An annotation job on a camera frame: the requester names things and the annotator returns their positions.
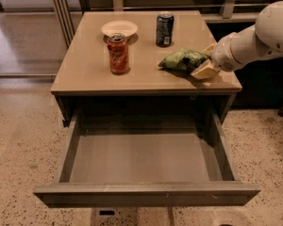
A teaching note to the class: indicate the metal window frame rails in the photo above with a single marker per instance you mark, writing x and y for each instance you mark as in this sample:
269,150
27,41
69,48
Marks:
222,16

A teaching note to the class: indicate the green jalapeno chip bag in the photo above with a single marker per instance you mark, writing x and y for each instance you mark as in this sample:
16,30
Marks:
183,60

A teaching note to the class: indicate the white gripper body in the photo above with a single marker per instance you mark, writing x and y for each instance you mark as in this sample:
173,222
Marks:
222,56

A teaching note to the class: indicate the orange soda can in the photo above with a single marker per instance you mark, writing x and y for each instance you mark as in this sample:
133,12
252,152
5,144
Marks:
118,53

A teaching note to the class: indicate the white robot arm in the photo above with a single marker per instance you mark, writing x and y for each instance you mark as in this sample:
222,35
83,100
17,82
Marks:
261,41

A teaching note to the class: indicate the white paper plate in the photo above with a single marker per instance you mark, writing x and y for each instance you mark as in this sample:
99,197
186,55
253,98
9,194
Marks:
124,27

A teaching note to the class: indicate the dark blue soda can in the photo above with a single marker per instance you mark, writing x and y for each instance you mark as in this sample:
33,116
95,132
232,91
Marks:
165,26

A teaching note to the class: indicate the open grey top drawer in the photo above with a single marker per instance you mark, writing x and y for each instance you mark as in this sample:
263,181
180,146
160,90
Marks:
160,161

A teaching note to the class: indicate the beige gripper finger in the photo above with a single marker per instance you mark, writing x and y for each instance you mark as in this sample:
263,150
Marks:
209,50
206,70

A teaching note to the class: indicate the grey drawer cabinet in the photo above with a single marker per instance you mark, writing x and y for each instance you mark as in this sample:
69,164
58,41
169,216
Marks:
85,69

